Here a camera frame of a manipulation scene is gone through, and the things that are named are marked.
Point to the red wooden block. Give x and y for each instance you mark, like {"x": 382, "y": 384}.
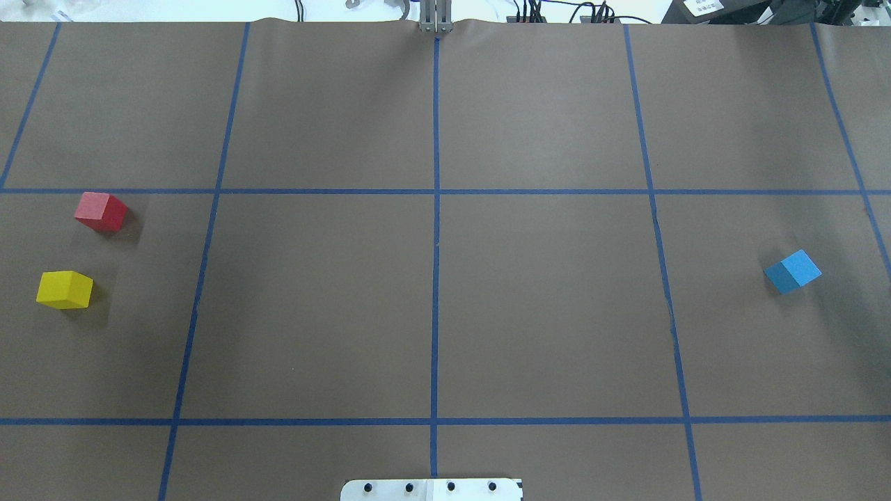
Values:
{"x": 101, "y": 212}

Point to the blue wooden block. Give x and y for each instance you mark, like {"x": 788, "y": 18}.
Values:
{"x": 793, "y": 272}

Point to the yellow wooden block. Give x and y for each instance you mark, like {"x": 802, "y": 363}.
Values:
{"x": 64, "y": 290}

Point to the grey aluminium post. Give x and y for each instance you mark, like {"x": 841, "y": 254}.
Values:
{"x": 435, "y": 16}

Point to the white camera stand base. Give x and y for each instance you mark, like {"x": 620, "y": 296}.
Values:
{"x": 433, "y": 489}

